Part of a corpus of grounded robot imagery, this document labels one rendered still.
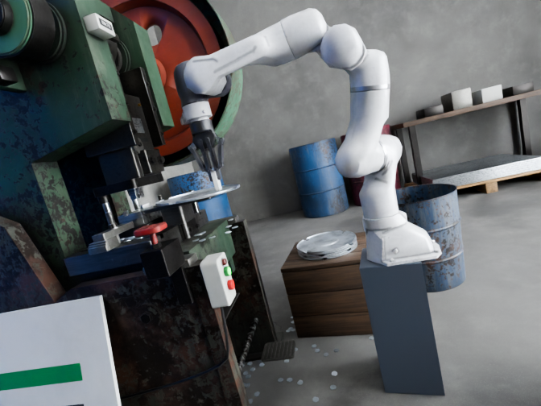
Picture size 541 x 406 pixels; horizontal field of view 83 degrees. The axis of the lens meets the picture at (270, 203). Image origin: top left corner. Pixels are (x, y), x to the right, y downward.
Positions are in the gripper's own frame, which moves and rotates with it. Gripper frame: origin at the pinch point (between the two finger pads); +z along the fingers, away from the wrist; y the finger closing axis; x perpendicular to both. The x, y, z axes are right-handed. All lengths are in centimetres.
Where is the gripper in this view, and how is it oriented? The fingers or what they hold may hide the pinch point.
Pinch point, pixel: (216, 180)
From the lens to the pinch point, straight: 106.9
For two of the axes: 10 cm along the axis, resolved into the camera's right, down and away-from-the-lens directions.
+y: 9.6, -2.2, -1.7
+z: 2.4, 9.6, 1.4
